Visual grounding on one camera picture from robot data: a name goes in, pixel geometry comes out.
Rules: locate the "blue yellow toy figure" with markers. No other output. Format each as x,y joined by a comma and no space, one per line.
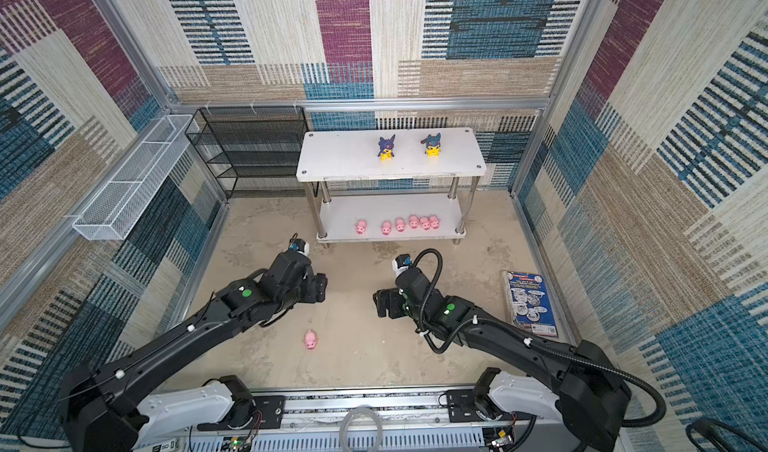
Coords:
432,144

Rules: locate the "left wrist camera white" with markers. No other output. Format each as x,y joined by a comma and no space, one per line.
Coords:
298,244

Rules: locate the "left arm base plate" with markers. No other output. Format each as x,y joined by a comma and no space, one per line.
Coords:
260,412

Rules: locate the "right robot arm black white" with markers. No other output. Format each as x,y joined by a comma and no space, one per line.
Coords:
574,384

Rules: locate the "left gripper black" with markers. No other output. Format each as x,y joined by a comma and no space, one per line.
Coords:
317,288

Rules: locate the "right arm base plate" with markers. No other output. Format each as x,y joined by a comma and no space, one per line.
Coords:
469,405

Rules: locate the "clear tubing coil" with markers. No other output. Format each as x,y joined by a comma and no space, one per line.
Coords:
360,411

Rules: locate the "white wire mesh basket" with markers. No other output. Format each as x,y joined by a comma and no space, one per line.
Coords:
119,204

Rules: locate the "white two-tier shelf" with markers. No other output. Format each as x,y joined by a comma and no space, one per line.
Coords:
345,181

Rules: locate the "blue picture book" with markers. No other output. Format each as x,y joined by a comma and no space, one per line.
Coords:
528,303

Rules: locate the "black wire mesh rack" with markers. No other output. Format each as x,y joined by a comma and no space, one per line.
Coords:
250,151

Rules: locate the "purple yellow toy figure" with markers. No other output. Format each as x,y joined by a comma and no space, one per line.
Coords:
386,147

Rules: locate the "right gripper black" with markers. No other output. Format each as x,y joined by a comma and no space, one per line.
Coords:
392,295

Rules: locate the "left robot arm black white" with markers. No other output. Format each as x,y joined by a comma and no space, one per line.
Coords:
116,407

